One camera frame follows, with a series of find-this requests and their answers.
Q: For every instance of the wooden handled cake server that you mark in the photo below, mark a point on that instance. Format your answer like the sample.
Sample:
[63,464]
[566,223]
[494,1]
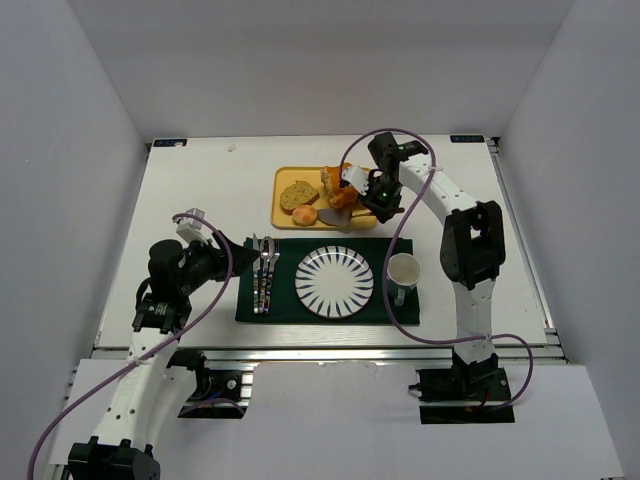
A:
[340,217]

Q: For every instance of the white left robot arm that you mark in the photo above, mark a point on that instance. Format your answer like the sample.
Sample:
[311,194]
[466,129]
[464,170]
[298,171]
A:
[159,377]

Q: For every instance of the grey blue ceramic mug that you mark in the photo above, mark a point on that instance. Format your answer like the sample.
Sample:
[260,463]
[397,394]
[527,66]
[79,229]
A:
[403,274]

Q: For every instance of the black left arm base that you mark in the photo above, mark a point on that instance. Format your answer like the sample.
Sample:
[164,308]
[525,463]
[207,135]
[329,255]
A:
[218,393]

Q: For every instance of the yellow plastic tray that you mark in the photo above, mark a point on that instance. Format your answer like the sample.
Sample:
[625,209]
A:
[282,218]

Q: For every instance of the aluminium table frame rail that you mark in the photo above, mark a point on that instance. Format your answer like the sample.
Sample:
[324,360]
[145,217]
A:
[231,180]

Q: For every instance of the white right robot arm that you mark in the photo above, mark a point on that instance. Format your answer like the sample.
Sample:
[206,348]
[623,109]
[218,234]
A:
[472,248]

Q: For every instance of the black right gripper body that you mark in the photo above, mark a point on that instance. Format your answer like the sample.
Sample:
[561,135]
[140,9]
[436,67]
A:
[368,189]

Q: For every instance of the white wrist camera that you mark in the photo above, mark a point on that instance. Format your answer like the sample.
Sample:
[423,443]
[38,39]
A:
[190,228]
[357,178]

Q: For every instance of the small round bread roll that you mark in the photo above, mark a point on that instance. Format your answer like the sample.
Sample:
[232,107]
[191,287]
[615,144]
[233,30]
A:
[304,215]

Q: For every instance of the silver table knife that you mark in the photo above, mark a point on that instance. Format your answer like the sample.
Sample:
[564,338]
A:
[256,274]

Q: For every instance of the white plate blue stripes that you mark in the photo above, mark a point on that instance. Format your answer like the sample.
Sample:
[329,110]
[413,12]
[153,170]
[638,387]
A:
[334,282]

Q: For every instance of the sugared braided pastry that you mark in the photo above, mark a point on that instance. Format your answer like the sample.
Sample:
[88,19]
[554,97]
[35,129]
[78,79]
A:
[337,196]

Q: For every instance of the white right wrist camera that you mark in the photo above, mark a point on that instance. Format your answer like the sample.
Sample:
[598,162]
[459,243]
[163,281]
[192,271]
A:
[357,178]

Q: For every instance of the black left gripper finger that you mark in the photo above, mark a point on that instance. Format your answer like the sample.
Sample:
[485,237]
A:
[242,259]
[225,246]

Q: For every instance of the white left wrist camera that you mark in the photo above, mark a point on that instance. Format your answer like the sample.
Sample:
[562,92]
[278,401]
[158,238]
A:
[190,228]

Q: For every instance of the seeded bread slice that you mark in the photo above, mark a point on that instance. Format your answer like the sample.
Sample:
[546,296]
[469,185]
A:
[296,194]

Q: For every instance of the silver spoon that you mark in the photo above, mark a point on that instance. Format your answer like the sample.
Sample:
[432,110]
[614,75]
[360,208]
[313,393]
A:
[267,253]

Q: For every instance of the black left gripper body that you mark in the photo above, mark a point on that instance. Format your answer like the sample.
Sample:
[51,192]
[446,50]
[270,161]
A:
[218,256]

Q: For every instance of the dark green placemat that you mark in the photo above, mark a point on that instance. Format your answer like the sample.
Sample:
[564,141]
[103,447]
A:
[286,308]

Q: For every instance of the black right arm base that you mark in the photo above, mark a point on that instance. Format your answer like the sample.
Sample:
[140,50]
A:
[445,400]

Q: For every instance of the silver fork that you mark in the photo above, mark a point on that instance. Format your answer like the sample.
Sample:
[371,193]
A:
[271,272]

